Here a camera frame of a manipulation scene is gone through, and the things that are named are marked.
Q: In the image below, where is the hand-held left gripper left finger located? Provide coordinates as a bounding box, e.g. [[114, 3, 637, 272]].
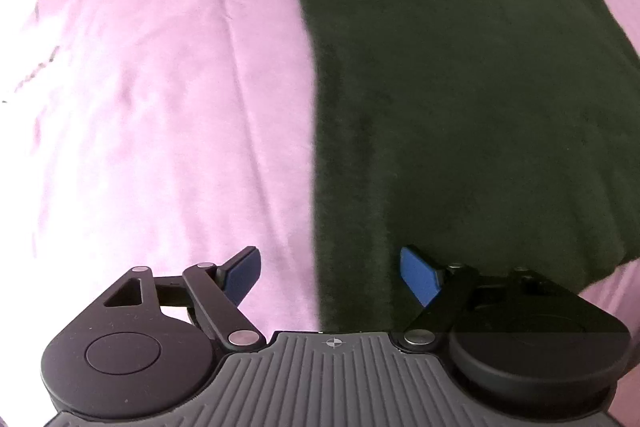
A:
[[97, 245, 267, 352]]

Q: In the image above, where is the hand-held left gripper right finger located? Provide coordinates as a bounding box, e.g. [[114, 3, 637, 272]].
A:
[[397, 245, 577, 351]]

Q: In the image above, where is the dark green sweater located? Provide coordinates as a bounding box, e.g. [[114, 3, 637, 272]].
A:
[[251, 0, 640, 334]]

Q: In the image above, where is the pink floral bedsheet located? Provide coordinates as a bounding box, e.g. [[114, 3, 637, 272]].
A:
[[0, 0, 640, 333]]

